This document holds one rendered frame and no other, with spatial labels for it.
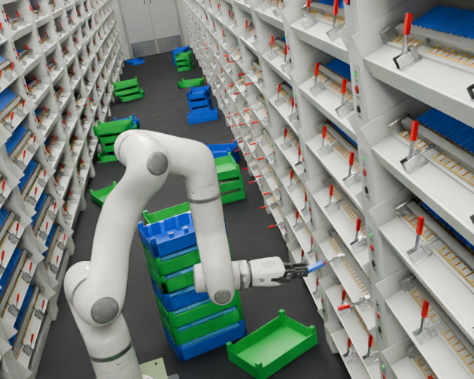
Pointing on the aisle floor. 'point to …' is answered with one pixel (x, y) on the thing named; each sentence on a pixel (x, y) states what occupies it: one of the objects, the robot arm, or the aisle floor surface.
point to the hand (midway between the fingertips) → (299, 270)
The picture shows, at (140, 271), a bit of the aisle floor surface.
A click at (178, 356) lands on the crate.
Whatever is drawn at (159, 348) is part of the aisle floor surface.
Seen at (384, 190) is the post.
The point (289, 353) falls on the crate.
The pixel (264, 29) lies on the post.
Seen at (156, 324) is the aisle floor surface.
